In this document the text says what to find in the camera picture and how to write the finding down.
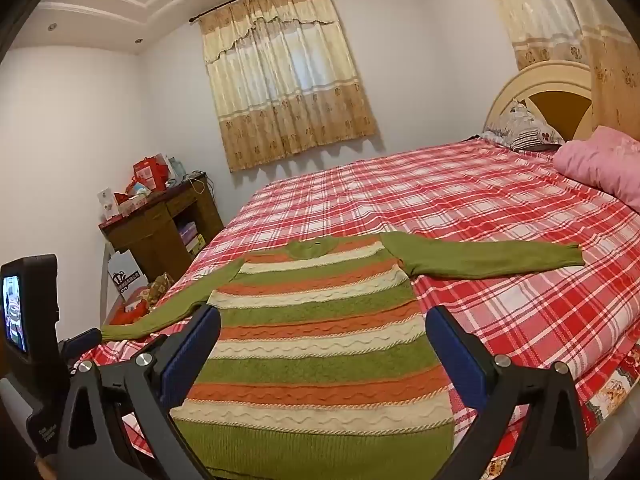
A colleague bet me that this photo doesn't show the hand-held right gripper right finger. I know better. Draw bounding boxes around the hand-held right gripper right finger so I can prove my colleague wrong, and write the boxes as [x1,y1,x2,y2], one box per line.
[425,304,591,480]

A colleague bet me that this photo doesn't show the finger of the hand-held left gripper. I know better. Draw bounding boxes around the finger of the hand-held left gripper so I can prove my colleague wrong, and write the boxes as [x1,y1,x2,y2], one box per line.
[58,328,103,362]

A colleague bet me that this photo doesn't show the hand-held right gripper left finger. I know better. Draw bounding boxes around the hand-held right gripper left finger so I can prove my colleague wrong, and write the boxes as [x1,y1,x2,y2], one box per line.
[57,304,223,480]

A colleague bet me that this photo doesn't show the green orange striped knit sweater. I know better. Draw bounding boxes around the green orange striped knit sweater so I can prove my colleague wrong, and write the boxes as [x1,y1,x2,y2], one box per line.
[100,232,586,480]

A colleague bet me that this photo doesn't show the brown stuffed toy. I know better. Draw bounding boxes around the brown stuffed toy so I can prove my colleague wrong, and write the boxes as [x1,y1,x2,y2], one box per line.
[145,274,173,307]

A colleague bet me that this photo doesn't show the white paper bag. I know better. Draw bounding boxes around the white paper bag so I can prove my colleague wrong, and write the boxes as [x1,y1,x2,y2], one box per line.
[106,249,146,298]

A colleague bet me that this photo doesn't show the stacked boxes under desk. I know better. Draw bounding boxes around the stacked boxes under desk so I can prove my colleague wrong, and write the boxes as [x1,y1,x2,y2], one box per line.
[177,221,206,256]

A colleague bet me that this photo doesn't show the brown wooden desk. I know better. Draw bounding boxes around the brown wooden desk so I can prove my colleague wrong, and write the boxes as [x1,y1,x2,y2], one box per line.
[98,175,224,281]

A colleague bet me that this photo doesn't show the bed with red plaid sheet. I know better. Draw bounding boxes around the bed with red plaid sheet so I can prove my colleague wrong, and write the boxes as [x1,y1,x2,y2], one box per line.
[75,137,640,480]

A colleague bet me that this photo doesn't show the printed mattress side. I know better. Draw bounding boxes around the printed mattress side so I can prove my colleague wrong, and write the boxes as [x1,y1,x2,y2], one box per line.
[582,350,640,438]

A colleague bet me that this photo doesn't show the red gift box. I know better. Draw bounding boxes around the red gift box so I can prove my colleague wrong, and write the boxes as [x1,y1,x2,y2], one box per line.
[132,157,168,193]

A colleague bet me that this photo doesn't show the floral striped pillow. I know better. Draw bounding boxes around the floral striped pillow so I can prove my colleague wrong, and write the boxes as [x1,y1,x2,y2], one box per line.
[480,99,566,153]

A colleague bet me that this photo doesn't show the pink quilt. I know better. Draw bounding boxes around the pink quilt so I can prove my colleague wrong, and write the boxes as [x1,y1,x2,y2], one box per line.
[552,126,640,206]

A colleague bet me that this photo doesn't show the beige floral window curtain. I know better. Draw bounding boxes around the beige floral window curtain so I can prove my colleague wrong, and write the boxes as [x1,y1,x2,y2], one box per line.
[199,0,378,173]

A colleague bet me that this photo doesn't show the cream wooden headboard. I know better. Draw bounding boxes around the cream wooden headboard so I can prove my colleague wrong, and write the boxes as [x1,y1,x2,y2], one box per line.
[482,60,608,143]

